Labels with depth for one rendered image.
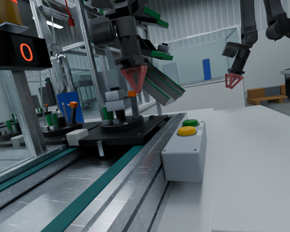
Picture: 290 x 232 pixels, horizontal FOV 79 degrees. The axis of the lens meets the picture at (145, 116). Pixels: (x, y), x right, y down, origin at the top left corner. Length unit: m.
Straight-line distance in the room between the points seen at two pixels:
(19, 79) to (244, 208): 0.54
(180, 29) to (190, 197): 9.04
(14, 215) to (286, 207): 0.44
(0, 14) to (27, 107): 0.20
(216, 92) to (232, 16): 5.50
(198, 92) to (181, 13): 5.62
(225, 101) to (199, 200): 4.25
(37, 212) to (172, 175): 0.23
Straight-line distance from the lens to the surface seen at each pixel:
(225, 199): 0.38
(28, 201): 0.42
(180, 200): 0.38
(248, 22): 1.09
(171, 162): 0.34
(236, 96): 4.61
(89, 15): 0.97
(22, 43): 0.49
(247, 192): 0.40
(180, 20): 9.41
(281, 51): 9.83
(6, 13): 0.51
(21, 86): 0.52
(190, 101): 4.50
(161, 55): 0.80
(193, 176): 0.34
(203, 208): 0.36
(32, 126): 0.51
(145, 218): 0.28
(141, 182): 0.26
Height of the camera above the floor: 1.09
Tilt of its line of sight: 10 degrees down
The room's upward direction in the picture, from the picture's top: 10 degrees counter-clockwise
